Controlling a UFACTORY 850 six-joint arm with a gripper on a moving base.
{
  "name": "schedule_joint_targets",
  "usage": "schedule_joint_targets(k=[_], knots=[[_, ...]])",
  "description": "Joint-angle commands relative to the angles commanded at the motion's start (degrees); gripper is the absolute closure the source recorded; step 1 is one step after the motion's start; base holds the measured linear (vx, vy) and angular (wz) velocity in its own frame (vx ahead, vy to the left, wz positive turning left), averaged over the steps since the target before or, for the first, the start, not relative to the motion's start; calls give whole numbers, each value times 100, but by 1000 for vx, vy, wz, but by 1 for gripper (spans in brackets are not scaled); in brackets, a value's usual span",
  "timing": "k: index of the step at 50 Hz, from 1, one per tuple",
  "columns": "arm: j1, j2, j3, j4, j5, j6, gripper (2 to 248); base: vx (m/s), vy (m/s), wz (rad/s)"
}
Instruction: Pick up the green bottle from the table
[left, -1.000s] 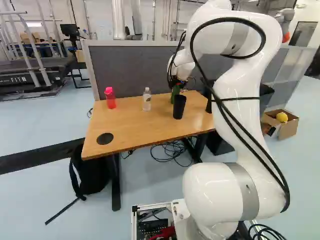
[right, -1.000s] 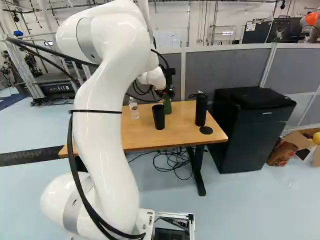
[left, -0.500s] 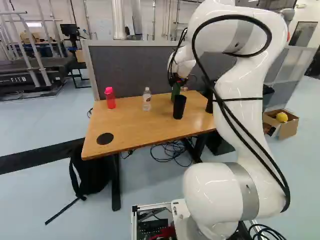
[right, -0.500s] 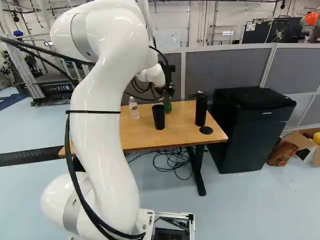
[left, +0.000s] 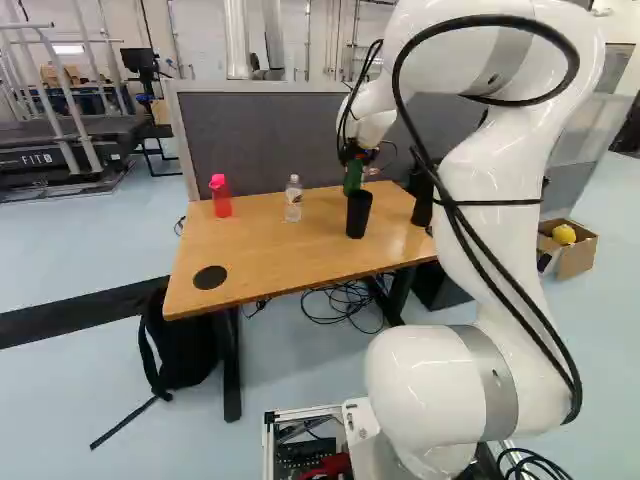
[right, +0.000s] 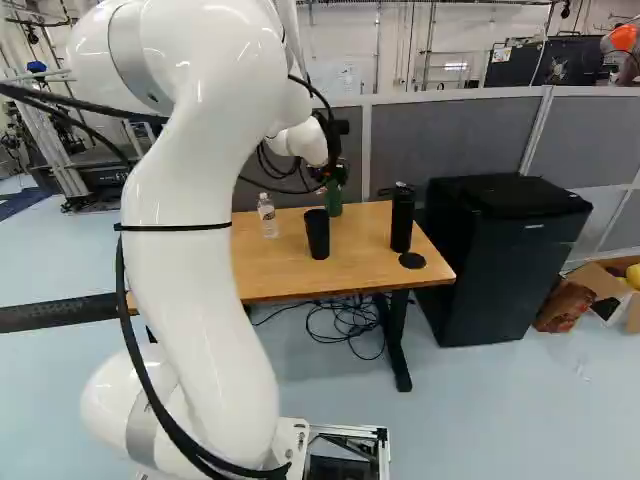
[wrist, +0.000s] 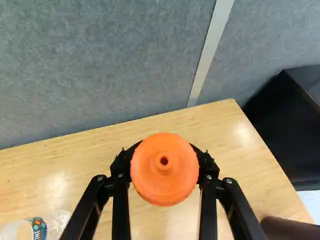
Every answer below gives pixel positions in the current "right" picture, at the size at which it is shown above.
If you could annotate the tall black flask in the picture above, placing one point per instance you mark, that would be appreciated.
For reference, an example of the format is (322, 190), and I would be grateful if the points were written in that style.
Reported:
(402, 220)

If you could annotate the green bottle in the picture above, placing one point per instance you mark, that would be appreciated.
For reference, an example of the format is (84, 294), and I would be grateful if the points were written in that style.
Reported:
(333, 202)

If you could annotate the black cabinet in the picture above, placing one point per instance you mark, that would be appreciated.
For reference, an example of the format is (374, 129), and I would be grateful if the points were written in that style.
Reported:
(500, 260)

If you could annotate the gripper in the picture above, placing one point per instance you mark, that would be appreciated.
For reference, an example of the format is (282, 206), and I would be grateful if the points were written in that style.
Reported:
(336, 171)

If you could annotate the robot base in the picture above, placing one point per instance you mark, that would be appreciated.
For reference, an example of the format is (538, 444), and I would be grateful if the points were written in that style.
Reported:
(345, 450)

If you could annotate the grey partition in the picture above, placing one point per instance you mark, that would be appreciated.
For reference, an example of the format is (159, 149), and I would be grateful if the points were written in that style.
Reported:
(450, 135)

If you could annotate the wooden table with black legs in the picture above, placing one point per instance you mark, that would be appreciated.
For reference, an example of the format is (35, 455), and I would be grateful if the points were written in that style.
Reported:
(360, 260)

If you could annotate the cardboard box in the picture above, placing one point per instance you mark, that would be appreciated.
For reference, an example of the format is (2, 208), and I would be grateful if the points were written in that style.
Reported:
(590, 285)

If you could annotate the clear plastic water bottle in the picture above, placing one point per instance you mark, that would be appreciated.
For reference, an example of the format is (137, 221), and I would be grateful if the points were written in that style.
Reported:
(268, 220)

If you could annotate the person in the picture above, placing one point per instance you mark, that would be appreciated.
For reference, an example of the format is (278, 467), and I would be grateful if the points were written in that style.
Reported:
(622, 45)

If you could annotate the black cup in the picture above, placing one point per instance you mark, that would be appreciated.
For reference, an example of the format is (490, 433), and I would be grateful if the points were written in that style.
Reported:
(318, 235)

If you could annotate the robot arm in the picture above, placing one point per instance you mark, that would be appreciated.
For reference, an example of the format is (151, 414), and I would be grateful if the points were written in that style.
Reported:
(200, 150)

